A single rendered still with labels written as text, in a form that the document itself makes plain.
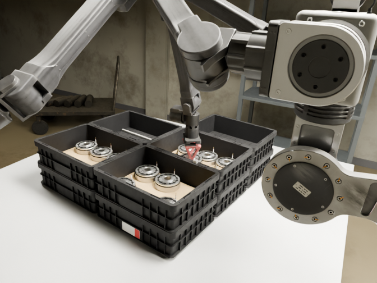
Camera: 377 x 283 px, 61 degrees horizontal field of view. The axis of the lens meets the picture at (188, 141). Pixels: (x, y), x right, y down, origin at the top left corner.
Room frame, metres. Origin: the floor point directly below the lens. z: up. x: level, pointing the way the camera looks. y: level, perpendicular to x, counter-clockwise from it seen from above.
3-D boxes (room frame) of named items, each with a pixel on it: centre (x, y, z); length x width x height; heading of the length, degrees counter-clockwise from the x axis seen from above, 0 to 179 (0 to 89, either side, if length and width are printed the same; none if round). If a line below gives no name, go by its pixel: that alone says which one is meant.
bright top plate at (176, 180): (1.14, 0.08, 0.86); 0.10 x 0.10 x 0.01
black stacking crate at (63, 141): (1.31, 0.45, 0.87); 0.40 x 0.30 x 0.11; 56
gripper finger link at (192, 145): (1.26, -0.02, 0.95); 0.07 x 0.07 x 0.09; 9
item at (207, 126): (1.58, -0.22, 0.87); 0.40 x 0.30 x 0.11; 56
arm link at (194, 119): (1.27, -0.01, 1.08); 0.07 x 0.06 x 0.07; 63
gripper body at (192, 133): (1.27, -0.01, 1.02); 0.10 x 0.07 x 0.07; 9
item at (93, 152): (1.36, 0.41, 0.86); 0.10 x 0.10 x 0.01
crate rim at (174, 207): (1.08, 0.12, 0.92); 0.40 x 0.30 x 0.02; 56
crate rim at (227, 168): (1.33, -0.05, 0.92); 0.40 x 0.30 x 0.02; 56
